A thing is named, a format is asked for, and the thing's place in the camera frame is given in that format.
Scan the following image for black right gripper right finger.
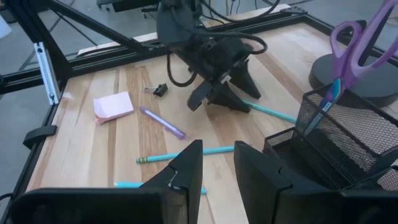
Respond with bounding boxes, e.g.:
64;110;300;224
233;141;341;224

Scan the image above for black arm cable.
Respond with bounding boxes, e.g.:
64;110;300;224
201;0;280;24

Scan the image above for black binder clip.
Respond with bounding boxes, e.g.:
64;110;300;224
143;82;169;98

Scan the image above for purple handled scissors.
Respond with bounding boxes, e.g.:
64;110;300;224
303;0;398;138

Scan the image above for teal pencil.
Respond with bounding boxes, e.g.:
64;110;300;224
241;98;298;124
136;145;235;164

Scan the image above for thick black looped cable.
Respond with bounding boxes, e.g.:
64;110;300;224
166;49;197;88

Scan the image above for black mesh desk organizer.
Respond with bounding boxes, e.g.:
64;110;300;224
262;83;398;192

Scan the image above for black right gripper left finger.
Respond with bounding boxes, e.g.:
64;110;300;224
140;139;204;224

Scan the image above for pink sticky note pad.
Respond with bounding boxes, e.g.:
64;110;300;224
93;90;135;126

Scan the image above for black frame bracket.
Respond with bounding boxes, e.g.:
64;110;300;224
22;124;58;150

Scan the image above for thick teal pen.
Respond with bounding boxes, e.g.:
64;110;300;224
113;180;208;195

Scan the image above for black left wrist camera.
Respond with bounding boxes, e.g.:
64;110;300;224
217;39;254;63

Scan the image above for white globe lamp black base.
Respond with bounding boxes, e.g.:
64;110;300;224
308;12;398;108

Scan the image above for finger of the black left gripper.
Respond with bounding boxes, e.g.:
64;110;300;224
229;58;262;101
207;81;252;114

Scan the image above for silver aluminium rail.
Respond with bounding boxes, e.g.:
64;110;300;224
33;41;61;106

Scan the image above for clear purple pen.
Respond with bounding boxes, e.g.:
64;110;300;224
139;105;189;141

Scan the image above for black left camera cable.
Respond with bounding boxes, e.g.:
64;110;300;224
169;6;269;56

